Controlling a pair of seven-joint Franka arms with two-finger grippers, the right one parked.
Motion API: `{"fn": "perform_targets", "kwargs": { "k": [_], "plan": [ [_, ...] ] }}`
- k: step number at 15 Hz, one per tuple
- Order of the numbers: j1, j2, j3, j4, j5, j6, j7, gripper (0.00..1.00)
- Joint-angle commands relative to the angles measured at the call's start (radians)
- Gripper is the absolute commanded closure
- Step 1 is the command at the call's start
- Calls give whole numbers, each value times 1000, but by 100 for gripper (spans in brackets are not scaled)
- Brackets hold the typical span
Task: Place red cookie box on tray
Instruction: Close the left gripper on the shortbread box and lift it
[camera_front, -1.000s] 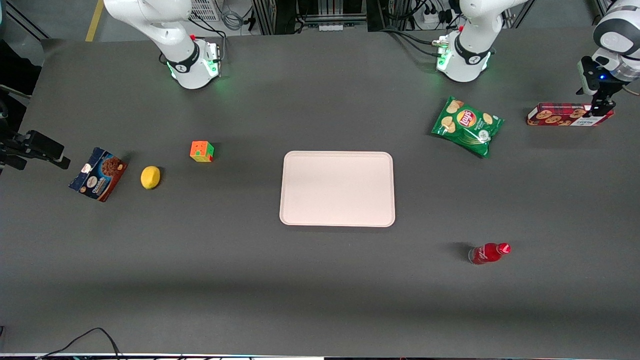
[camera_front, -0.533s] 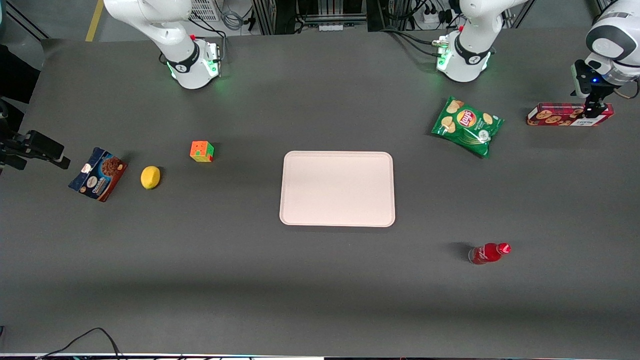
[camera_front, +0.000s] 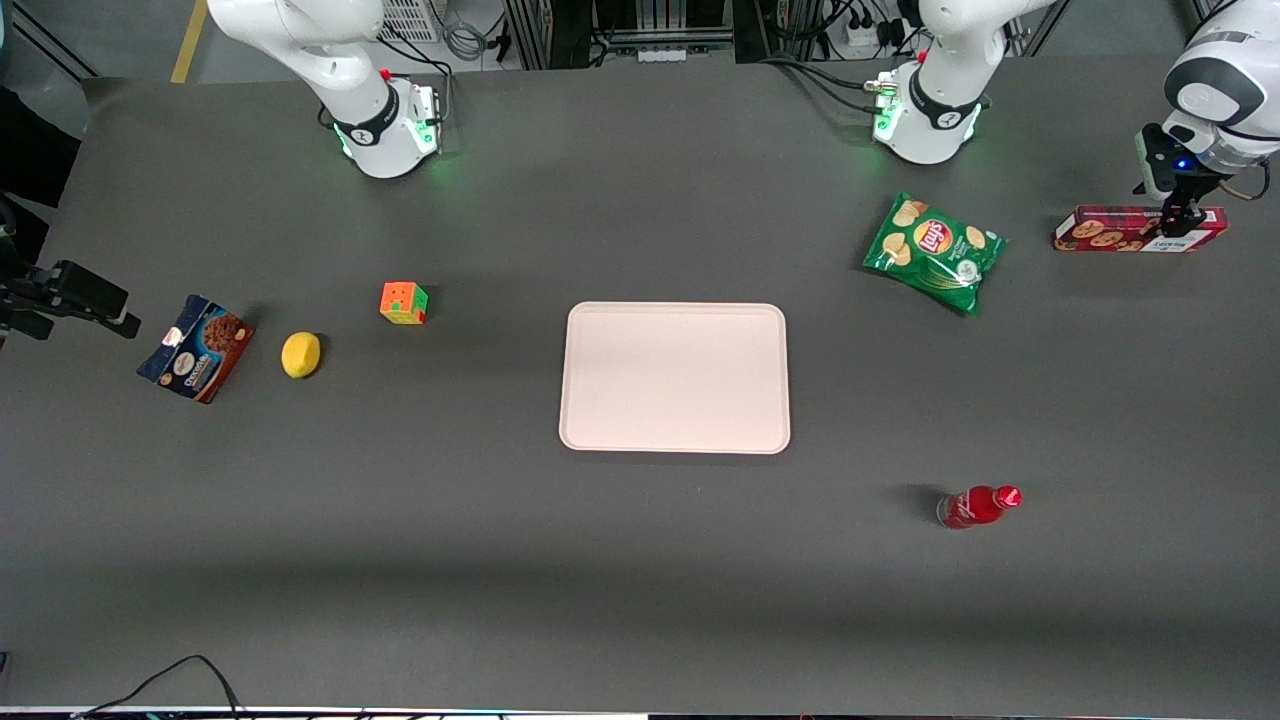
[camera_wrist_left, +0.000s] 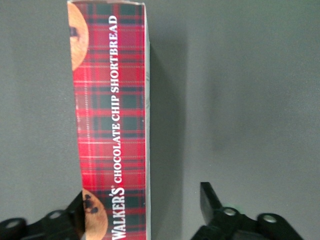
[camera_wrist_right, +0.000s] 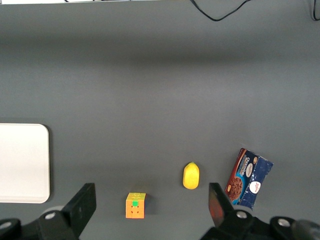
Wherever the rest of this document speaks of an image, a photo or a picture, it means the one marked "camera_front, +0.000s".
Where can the green Lays chips bag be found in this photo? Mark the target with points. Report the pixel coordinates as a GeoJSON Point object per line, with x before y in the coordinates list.
{"type": "Point", "coordinates": [935, 255]}

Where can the white power strip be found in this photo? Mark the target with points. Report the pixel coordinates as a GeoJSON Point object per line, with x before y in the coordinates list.
{"type": "Point", "coordinates": [868, 35]}

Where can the red soda bottle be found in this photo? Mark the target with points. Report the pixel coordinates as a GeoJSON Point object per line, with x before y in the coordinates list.
{"type": "Point", "coordinates": [975, 507]}

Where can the yellow lemon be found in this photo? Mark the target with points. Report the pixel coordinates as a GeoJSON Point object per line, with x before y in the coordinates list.
{"type": "Point", "coordinates": [301, 355]}

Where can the dark grey table mat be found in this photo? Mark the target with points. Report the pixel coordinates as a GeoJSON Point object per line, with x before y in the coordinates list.
{"type": "Point", "coordinates": [640, 600]}

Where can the white vented box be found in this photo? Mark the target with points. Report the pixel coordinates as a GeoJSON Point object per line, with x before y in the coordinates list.
{"type": "Point", "coordinates": [410, 18]}

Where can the colourful Rubik's cube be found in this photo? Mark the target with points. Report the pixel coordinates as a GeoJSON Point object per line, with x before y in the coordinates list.
{"type": "Point", "coordinates": [403, 303]}

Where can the person in dark clothes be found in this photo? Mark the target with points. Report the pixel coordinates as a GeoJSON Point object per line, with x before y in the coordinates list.
{"type": "Point", "coordinates": [30, 150]}

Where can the red cookie box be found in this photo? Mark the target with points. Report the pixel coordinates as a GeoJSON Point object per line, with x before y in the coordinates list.
{"type": "Point", "coordinates": [1110, 230]}

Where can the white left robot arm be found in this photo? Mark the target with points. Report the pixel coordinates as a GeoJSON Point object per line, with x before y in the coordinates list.
{"type": "Point", "coordinates": [935, 110]}

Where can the aluminium frame rack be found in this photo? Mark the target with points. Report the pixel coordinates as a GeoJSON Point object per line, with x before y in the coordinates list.
{"type": "Point", "coordinates": [630, 30]}

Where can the pale pink plastic tray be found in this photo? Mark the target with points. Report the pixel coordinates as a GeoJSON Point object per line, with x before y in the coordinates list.
{"type": "Point", "coordinates": [675, 378]}

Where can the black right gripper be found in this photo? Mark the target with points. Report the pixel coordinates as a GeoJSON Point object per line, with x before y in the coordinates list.
{"type": "Point", "coordinates": [52, 285]}

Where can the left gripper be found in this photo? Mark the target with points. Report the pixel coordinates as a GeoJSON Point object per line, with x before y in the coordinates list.
{"type": "Point", "coordinates": [1189, 186]}

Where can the blue chocolate cookie box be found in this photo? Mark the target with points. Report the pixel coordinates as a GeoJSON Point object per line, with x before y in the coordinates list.
{"type": "Point", "coordinates": [197, 348]}

